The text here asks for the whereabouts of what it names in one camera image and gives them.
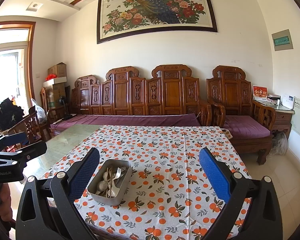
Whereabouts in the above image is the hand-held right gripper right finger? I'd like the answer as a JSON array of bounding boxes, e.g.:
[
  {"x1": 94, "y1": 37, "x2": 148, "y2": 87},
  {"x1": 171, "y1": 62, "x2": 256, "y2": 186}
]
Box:
[{"x1": 199, "y1": 147, "x2": 283, "y2": 240}]

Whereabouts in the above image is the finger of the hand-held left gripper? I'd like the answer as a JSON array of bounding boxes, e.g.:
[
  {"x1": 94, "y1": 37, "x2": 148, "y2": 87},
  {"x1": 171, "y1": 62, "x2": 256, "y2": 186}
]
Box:
[
  {"x1": 0, "y1": 141, "x2": 47, "y2": 165},
  {"x1": 0, "y1": 132, "x2": 28, "y2": 153}
]

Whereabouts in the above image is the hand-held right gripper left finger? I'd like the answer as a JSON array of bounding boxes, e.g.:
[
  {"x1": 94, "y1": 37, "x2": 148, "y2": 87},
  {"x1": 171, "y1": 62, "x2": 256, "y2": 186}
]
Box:
[{"x1": 16, "y1": 147, "x2": 100, "y2": 240}]

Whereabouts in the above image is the brown wooden chopstick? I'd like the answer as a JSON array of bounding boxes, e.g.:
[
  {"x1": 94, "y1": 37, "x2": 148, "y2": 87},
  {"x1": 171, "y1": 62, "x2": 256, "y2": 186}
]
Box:
[{"x1": 107, "y1": 167, "x2": 113, "y2": 198}]

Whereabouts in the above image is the rectangular metal tray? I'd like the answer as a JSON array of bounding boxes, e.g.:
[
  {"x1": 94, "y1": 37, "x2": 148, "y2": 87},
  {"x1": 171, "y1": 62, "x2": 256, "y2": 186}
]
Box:
[{"x1": 87, "y1": 159, "x2": 132, "y2": 205}]

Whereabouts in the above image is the white curved handle soup spoon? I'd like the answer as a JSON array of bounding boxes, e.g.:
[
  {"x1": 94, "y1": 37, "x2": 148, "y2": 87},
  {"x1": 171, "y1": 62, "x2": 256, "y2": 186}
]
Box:
[{"x1": 107, "y1": 185, "x2": 119, "y2": 197}]

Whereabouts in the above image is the white plastic fork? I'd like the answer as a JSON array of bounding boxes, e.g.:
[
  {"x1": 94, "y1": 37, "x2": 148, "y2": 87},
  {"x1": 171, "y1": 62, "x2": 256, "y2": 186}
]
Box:
[{"x1": 109, "y1": 167, "x2": 122, "y2": 197}]

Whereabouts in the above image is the person's left hand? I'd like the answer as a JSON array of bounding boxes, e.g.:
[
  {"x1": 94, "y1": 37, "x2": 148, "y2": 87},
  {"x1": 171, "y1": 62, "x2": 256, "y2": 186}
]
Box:
[{"x1": 0, "y1": 183, "x2": 12, "y2": 220}]

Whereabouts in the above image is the carved wooden dining chair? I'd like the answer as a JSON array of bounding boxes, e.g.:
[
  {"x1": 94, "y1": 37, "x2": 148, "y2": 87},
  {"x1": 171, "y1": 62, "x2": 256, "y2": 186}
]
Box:
[{"x1": 7, "y1": 106, "x2": 49, "y2": 150}]

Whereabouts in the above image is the black cloth bundle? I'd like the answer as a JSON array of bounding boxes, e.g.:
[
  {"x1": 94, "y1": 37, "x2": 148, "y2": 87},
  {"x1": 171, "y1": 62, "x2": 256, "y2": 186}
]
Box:
[{"x1": 0, "y1": 98, "x2": 24, "y2": 130}]

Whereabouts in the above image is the clear plastic bag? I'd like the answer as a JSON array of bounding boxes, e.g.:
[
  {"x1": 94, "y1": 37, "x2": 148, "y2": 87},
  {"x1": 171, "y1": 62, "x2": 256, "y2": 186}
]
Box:
[{"x1": 31, "y1": 99, "x2": 48, "y2": 124}]

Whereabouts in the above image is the purple armchair cushion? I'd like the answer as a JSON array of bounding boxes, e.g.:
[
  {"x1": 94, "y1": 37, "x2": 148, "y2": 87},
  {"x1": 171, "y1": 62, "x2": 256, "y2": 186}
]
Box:
[{"x1": 222, "y1": 122, "x2": 272, "y2": 139}]

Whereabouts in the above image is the orange print tablecloth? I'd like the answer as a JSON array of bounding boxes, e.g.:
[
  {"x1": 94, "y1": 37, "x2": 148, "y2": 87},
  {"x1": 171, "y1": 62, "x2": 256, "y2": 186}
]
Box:
[{"x1": 39, "y1": 125, "x2": 253, "y2": 240}]

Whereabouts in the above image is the flat white box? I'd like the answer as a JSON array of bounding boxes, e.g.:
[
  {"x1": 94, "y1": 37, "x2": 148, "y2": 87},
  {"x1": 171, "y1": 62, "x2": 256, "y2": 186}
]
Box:
[{"x1": 42, "y1": 76, "x2": 68, "y2": 87}]

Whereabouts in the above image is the purple sofa cushion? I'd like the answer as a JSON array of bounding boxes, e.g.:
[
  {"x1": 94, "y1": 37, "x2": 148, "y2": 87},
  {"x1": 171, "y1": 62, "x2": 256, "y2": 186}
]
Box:
[{"x1": 50, "y1": 113, "x2": 202, "y2": 130}]

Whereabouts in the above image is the grey plastic bag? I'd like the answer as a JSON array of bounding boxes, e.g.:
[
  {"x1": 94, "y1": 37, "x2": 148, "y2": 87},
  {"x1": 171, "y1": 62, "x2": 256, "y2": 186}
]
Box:
[{"x1": 270, "y1": 131, "x2": 288, "y2": 155}]

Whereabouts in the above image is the small brown cardboard box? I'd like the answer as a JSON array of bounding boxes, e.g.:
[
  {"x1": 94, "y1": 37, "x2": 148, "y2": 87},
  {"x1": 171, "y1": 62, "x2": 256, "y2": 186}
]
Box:
[{"x1": 48, "y1": 62, "x2": 67, "y2": 78}]

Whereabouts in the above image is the carved wooden armchair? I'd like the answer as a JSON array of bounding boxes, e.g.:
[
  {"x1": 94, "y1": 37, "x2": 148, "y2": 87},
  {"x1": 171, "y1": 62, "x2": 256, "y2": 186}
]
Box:
[{"x1": 206, "y1": 65, "x2": 277, "y2": 165}]

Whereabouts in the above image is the wooden side table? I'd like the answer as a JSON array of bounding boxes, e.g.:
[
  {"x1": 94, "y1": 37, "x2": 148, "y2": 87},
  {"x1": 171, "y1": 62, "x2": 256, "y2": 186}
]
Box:
[{"x1": 252, "y1": 99, "x2": 294, "y2": 140}]

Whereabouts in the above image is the red desk calendar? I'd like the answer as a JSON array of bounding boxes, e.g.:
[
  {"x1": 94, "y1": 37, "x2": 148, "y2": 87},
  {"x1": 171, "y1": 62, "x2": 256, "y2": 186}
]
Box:
[{"x1": 252, "y1": 85, "x2": 268, "y2": 102}]

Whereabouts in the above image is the carved wooden sofa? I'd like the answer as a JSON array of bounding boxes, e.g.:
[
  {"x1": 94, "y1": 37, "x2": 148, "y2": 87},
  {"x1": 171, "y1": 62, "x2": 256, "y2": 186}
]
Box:
[{"x1": 47, "y1": 66, "x2": 213, "y2": 138}]

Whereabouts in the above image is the white router box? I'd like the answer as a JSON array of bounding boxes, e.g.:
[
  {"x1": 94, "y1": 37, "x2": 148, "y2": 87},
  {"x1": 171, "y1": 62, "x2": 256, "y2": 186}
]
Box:
[{"x1": 281, "y1": 94, "x2": 295, "y2": 109}]

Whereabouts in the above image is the framed peacock flower painting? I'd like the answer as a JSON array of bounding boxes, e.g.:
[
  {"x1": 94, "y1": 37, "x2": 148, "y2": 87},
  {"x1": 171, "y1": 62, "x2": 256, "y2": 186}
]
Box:
[{"x1": 97, "y1": 0, "x2": 218, "y2": 44}]

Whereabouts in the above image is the wooden door frame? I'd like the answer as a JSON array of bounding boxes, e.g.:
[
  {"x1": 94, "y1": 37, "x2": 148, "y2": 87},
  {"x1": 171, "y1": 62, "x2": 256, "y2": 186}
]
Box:
[{"x1": 0, "y1": 21, "x2": 37, "y2": 110}]

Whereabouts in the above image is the green wall box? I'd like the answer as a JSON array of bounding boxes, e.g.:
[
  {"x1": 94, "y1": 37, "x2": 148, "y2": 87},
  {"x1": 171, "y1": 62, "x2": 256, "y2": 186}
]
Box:
[{"x1": 272, "y1": 29, "x2": 294, "y2": 52}]

